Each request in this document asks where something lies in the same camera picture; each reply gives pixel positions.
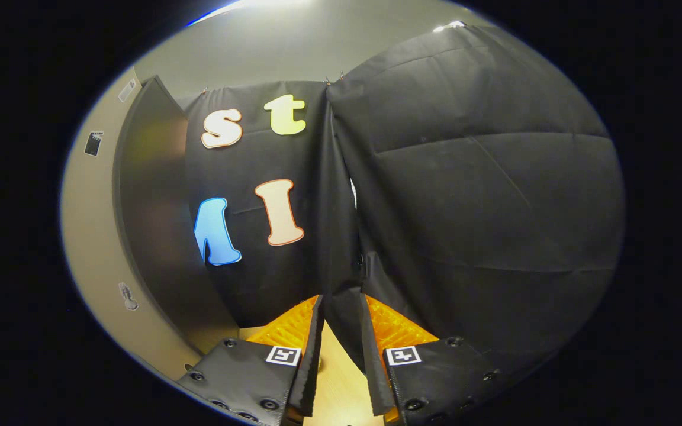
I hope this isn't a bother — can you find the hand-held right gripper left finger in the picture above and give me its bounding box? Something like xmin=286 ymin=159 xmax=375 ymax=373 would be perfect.
xmin=176 ymin=294 xmax=325 ymax=426

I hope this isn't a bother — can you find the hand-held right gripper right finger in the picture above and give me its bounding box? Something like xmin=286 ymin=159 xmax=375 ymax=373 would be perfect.
xmin=360 ymin=294 xmax=516 ymax=426

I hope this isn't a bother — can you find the light grey cabinet door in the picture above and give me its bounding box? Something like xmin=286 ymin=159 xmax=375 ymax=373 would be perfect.
xmin=60 ymin=65 xmax=205 ymax=382

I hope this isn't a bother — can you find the black backdrop cloth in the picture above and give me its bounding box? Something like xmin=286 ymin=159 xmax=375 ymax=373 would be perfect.
xmin=184 ymin=27 xmax=626 ymax=379

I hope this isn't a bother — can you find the large ceiling light panel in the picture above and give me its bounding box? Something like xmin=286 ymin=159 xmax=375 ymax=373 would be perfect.
xmin=223 ymin=0 xmax=318 ymax=9

